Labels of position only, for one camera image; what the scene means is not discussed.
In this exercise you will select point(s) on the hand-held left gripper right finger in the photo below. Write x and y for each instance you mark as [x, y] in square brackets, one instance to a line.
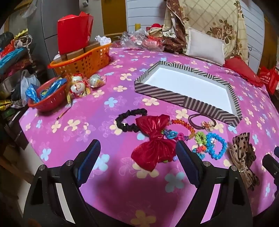
[187, 165]

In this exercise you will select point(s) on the red satin hair bow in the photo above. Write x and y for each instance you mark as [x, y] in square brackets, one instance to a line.
[152, 141]

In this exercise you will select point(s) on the pink floral blanket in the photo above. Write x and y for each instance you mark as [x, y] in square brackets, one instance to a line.
[98, 131]

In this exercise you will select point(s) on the yellow door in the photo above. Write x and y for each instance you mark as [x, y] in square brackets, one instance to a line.
[113, 17]

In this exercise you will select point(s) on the red ruffled cushion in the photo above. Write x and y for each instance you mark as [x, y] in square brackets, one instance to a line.
[242, 69]

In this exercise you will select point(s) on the leopard print bow scrunchie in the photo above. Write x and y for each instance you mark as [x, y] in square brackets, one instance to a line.
[242, 152]

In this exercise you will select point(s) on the blue foil wrappers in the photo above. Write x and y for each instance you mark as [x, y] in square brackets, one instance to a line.
[43, 89]

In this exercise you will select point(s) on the black scrunchie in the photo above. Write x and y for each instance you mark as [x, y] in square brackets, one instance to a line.
[122, 124]

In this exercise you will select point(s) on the beige floral quilt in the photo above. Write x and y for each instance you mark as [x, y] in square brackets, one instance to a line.
[213, 17]

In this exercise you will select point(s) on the red shopping bag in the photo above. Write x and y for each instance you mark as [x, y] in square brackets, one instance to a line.
[270, 78]

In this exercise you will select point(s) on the orange plastic basket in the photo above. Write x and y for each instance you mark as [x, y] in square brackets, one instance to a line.
[87, 63]

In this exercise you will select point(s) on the gold foil packet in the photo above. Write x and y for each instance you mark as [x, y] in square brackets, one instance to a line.
[6, 104]

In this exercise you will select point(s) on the yellow bottle cap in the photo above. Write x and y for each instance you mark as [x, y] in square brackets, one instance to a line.
[137, 26]

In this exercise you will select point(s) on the brown cardboard box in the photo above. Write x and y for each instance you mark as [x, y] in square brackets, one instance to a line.
[75, 54]
[92, 46]

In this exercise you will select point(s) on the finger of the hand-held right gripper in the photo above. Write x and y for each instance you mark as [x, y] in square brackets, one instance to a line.
[270, 163]

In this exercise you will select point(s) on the thin paintbrush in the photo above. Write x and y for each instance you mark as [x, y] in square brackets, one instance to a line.
[64, 113]

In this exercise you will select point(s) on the blue cloth bag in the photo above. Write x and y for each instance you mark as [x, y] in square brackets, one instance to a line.
[13, 56]

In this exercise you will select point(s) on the grey refrigerator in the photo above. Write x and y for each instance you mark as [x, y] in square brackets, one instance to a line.
[50, 15]

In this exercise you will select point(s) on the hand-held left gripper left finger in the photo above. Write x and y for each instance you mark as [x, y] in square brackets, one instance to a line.
[88, 161]

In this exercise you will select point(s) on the foil wrapped ball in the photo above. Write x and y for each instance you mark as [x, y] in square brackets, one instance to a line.
[97, 80]

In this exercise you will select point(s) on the red round plastic basket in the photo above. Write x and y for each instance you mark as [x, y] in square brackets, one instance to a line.
[50, 102]

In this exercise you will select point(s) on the striped cardboard box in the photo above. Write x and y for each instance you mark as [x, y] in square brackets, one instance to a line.
[185, 102]

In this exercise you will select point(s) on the red wrapped packets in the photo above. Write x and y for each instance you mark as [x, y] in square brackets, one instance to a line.
[152, 43]

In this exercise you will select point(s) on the white pillow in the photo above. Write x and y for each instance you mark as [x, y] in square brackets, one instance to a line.
[204, 47]

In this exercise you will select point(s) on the red plush doll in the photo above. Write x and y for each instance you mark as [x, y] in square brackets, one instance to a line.
[154, 29]

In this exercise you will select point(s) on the white tissue paper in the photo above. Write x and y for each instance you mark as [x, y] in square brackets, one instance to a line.
[103, 39]

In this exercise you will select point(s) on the red gift bag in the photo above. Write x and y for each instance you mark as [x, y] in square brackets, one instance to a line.
[73, 32]

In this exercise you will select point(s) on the brown floral cloth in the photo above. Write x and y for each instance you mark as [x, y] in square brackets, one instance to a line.
[174, 32]

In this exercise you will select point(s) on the clear plastic bags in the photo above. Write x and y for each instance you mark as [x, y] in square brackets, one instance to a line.
[133, 39]

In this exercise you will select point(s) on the white plastic bag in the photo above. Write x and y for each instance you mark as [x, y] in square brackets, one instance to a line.
[27, 85]

